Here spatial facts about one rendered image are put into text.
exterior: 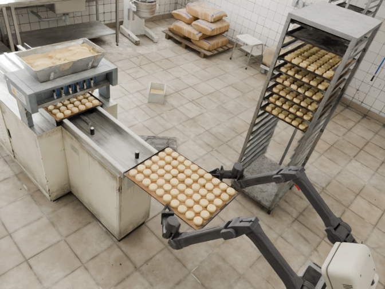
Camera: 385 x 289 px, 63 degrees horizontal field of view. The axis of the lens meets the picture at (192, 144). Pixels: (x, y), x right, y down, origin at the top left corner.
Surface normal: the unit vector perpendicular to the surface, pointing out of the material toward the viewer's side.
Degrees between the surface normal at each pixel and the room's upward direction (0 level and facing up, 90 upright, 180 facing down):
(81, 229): 0
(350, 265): 43
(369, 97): 90
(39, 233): 0
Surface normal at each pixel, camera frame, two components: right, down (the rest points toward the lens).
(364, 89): -0.70, 0.38
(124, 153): 0.15, -0.76
